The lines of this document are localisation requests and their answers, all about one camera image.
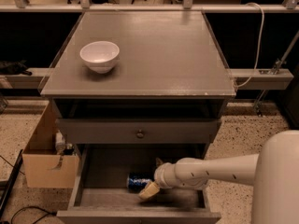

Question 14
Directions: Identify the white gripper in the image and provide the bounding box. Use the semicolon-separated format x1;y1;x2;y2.
138;158;178;200

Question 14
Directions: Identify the blue pepsi can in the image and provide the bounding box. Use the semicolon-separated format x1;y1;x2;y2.
126;173;153;192

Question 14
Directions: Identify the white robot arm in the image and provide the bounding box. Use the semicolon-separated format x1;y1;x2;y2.
139;130;299;224

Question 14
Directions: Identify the round metal drawer knob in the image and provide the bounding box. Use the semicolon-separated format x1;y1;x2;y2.
136;130;144;138

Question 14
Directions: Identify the open middle drawer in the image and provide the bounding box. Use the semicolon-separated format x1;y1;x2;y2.
58;144;221;224

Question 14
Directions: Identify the grey wooden drawer cabinet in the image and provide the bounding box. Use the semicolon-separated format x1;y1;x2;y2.
40;10;236;224

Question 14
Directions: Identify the closed top drawer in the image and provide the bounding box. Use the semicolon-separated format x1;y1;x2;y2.
56;119;221;144

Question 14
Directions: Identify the white bottle in box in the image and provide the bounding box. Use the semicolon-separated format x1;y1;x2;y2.
55;132;65;154

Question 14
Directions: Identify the cardboard box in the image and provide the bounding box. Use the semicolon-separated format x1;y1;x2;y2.
22;105;79;189

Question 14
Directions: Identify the white ceramic bowl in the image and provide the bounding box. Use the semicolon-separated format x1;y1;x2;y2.
79;41;120;74

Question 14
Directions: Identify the black bar on floor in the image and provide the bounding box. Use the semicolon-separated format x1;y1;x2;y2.
0;151;22;218

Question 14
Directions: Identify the black object on ledge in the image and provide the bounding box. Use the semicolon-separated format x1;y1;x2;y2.
0;61;32;76

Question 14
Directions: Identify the metal railing beam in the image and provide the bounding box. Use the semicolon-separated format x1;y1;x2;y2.
0;4;299;13

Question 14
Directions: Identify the black floor cable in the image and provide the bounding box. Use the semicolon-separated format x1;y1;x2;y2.
10;205;58;224

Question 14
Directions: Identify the white hanging cable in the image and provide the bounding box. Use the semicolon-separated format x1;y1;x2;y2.
233;2;265;90

